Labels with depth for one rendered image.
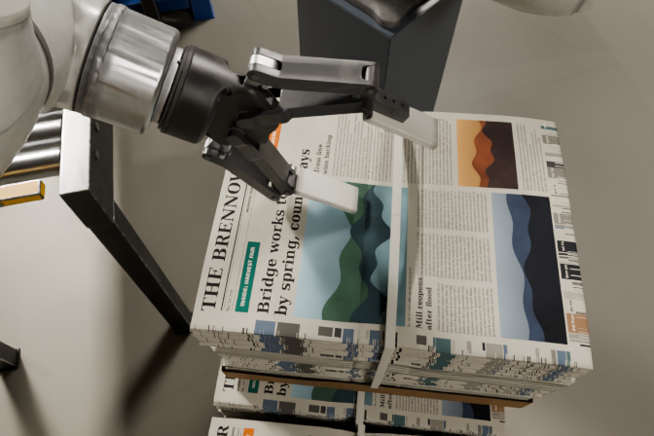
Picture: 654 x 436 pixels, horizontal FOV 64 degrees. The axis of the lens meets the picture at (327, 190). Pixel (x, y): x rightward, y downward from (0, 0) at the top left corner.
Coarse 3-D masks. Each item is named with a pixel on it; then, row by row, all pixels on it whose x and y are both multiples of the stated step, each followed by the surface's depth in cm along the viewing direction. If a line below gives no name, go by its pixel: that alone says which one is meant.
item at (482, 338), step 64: (448, 128) 61; (512, 128) 61; (448, 192) 56; (512, 192) 56; (448, 256) 53; (512, 256) 52; (576, 256) 52; (448, 320) 49; (512, 320) 49; (576, 320) 49; (448, 384) 61; (512, 384) 56
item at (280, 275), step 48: (288, 144) 59; (336, 144) 60; (240, 192) 56; (240, 240) 53; (288, 240) 53; (336, 240) 53; (240, 288) 51; (288, 288) 51; (336, 288) 51; (240, 336) 50; (288, 336) 48; (336, 336) 48
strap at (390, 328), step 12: (396, 144) 58; (396, 156) 57; (396, 168) 56; (396, 180) 56; (396, 192) 55; (396, 204) 54; (396, 216) 53; (396, 228) 53; (396, 240) 52; (396, 252) 51; (396, 264) 51; (396, 276) 50; (396, 288) 50; (396, 300) 49
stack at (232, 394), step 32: (224, 384) 68; (256, 384) 68; (288, 384) 68; (256, 416) 72; (288, 416) 69; (320, 416) 67; (352, 416) 67; (384, 416) 66; (416, 416) 66; (448, 416) 66; (480, 416) 66
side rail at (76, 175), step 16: (64, 112) 96; (64, 128) 94; (80, 128) 94; (96, 128) 97; (112, 128) 108; (64, 144) 92; (80, 144) 92; (96, 144) 96; (112, 144) 106; (64, 160) 90; (80, 160) 90; (96, 160) 94; (112, 160) 104; (64, 176) 88; (80, 176) 88; (96, 176) 92; (112, 176) 102; (64, 192) 87; (80, 192) 87; (96, 192) 91; (112, 192) 100; (80, 208) 91; (96, 208) 92; (112, 208) 98; (96, 224) 96
